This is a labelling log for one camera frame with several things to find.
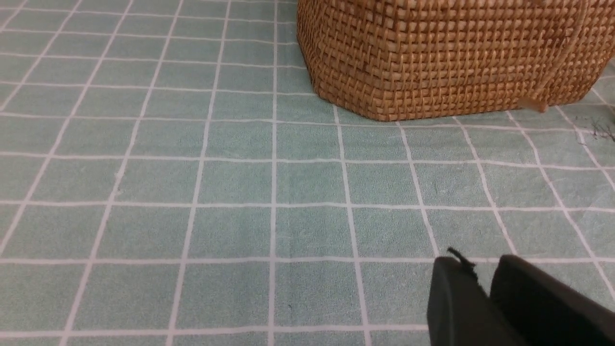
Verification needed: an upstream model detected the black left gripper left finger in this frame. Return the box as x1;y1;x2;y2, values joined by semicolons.
427;247;527;346

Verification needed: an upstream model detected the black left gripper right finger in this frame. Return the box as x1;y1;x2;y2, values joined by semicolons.
490;255;615;346

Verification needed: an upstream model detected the woven wicker basket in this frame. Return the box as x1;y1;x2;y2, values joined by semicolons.
296;0;615;121

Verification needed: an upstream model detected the green checkered tablecloth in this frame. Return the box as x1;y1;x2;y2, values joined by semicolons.
0;0;614;346

